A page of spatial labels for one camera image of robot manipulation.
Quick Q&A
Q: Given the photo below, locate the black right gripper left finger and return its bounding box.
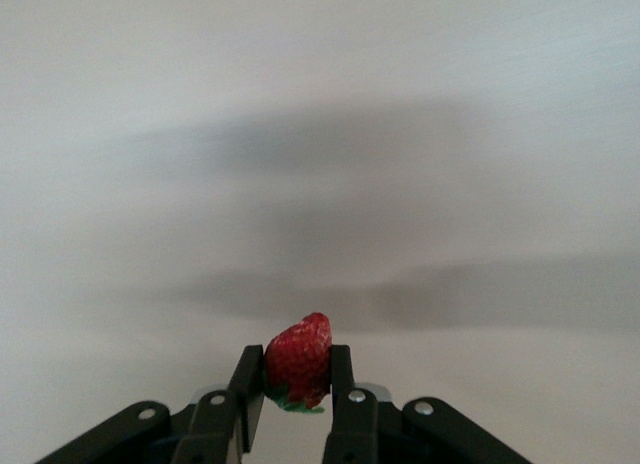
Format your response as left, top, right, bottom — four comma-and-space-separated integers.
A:
37, 344, 266, 464

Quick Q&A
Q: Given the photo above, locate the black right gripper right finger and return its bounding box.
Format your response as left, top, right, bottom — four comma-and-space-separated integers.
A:
322, 344, 531, 464

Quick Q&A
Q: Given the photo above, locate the red strawberry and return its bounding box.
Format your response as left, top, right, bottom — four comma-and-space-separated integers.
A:
263, 312, 334, 415

